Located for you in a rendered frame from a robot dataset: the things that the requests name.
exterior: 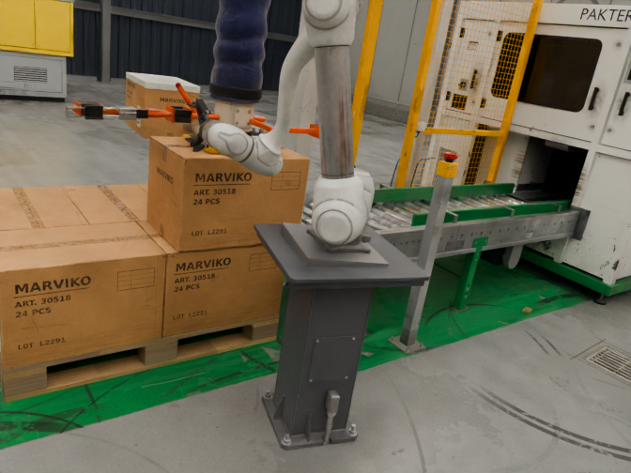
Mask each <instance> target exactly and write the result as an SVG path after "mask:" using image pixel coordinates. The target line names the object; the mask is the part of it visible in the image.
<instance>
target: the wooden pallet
mask: <svg viewBox="0 0 631 473"><path fill-rule="evenodd" d="M279 316H280V315H279V314H277V315H273V316H268V317H263V318H258V319H254V320H249V321H244V322H239V323H235V324H231V325H226V326H221V327H216V328H208V329H203V330H198V331H194V332H189V333H184V334H179V335H175V336H170V337H165V338H163V337H161V338H160V339H156V340H151V341H146V342H141V343H134V344H129V345H124V346H119V347H115V348H110V349H105V350H101V351H96V352H91V353H86V354H82V355H77V356H72V357H67V358H62V359H54V360H49V361H44V362H41V363H36V364H31V365H26V366H22V367H17V368H12V369H7V370H3V367H2V363H1V359H0V377H1V390H2V393H3V397H4V402H5V403H9V402H13V401H17V400H21V399H25V398H29V397H33V396H37V395H41V394H45V393H49V392H54V391H58V390H61V389H69V388H73V387H77V386H81V385H85V384H89V383H93V382H98V381H101V380H105V379H109V378H114V377H118V376H121V375H125V374H133V373H137V372H142V371H145V370H149V369H153V368H158V367H161V366H165V365H169V364H174V363H178V362H181V361H186V360H190V359H197V358H201V357H205V356H209V355H213V354H218V353H222V352H225V351H230V350H234V349H238V348H241V347H246V346H250V345H254V344H258V343H265V342H269V341H274V340H276V337H277V329H278V323H279ZM238 327H243V329H242V332H240V333H235V334H231V335H226V336H222V337H218V338H213V339H208V340H204V341H200V342H195V343H187V344H183V345H179V346H177V341H178V340H179V339H184V338H189V337H193V336H197V335H202V334H207V333H211V332H216V331H221V330H225V329H230V328H238ZM134 348H138V352H137V355H134V356H130V357H125V358H121V359H113V360H108V361H104V362H100V363H95V364H91V365H86V366H82V367H78V368H73V369H68V370H65V371H60V372H55V373H51V374H47V373H46V372H47V371H46V367H48V366H53V365H57V364H62V363H67V362H71V361H75V360H80V359H89V358H93V357H97V356H102V355H107V354H112V353H116V352H120V351H125V350H130V349H134Z"/></svg>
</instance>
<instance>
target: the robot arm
mask: <svg viewBox="0 0 631 473"><path fill-rule="evenodd" d="M364 2H365V0H302V11H303V17H304V21H305V25H304V27H303V28H302V30H301V32H300V34H299V36H298V38H297V39H296V41H295V43H294V44H293V46H292V47H291V49H290V51H289V52H288V54H287V56H286V58H285V61H284V63H283V66H282V70H281V75H280V82H279V96H278V110H277V120H276V124H275V126H274V128H273V129H272V130H271V131H270V132H269V133H266V134H262V133H261V134H259V135H258V136H256V137H253V138H252V137H251V136H249V135H248V134H246V133H245V132H244V131H243V130H241V129H239V128H237V127H235V126H233V125H230V124H227V123H221V122H218V121H214V120H213V121H211V120H209V118H208V115H209V114H211V111H210V110H209V109H208V107H207V105H206V104H205V103H204V101H203V99H195V101H193V102H192V103H187V105H189V106H191V107H193V108H195V109H196V112H197V114H198V117H199V118H198V121H199V126H200V128H199V133H198V134H197V138H196V139H195V140H194V139H193V138H185V140H186V141H188V142H189V143H190V145H191V146H193V149H192V152H199V151H201V150H203V149H204V148H208V145H211V146H212V147H213V148H214V149H215V150H217V151H218V152H220V153H221V154H222V155H224V156H226V157H228V158H230V159H232V160H235V161H237V162H238V163H240V164H241V165H242V166H244V167H245V168H247V169H249V170H250V171H253V172H255V173H257V174H259V175H264V176H273V175H277V174H278V173H279V172H280V171H281V170H282V167H283V158H282V156H281V153H282V152H281V146H282V144H283V142H284V140H285V138H286V136H287V135H288V133H289V131H290V128H291V124H292V118H293V112H294V105H295V98H296V92H297V85H298V80H299V77H300V73H301V71H302V69H303V68H304V66H305V65H306V64H307V63H308V62H309V61H310V60H311V59H313V58H315V76H316V92H317V108H318V125H319V141H320V158H321V174H322V175H321V176H320V177H319V178H318V179H317V180H316V182H315V184H314V199H313V216H312V225H313V228H307V231H306V233H307V234H309V235H310V236H312V237H313V238H314V239H315V240H316V241H317V242H318V243H319V244H320V245H321V246H322V247H323V248H324V249H325V251H326V252H330V253H334V252H363V253H370V252H371V249H370V248H369V247H368V246H366V245H365V244H363V243H365V242H369V241H370V240H371V236H369V235H367V234H363V229H364V227H365V224H366V223H367V220H368V217H369V213H370V210H371V206H372V203H373V199H374V193H375V188H374V182H373V179H372V177H371V176H370V174H369V173H367V172H365V171H363V170H360V169H357V168H354V153H353V129H352V104H351V80H350V55H349V45H351V43H352V41H353V39H354V32H355V22H356V17H357V15H358V14H359V13H360V11H361V10H362V7H363V4H364ZM201 120H202V121H201ZM203 141H204V142H203ZM202 142H203V143H202Z"/></svg>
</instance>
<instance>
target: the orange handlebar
mask: <svg viewBox="0 0 631 473"><path fill-rule="evenodd" d="M141 110H148V117H149V118H162V117H172V113H171V112H168V111H167V110H158V109H156V108H144V109H141ZM103 114H119V111H118V110H103ZM208 118H209V119H214V120H219V119H220V116H219V115H218V114H215V113H211V114H209V115H208ZM265 121H266V117H264V116H262V115H254V118H251V119H250V120H249V124H251V125H254V126H256V127H259V128H260V129H263V130H267V131H271V130H272V129H273V128H274V127H272V126H270V125H267V124H265V123H262V122H265ZM289 133H304V134H316V129H306V128H290V131H289Z"/></svg>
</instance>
